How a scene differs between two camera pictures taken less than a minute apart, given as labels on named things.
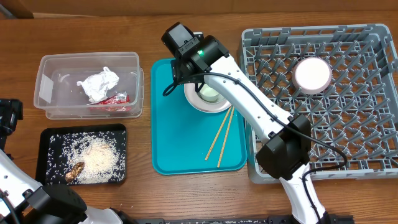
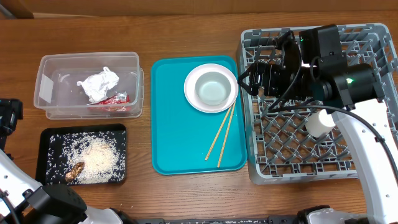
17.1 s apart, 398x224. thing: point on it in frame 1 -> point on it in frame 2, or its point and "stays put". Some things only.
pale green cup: (209, 94) -> (319, 124)
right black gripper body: (188, 74) -> (290, 82)
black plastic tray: (83, 155) stays put
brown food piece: (75, 170) stays put
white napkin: (96, 85) stays put
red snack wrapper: (117, 103) stays put
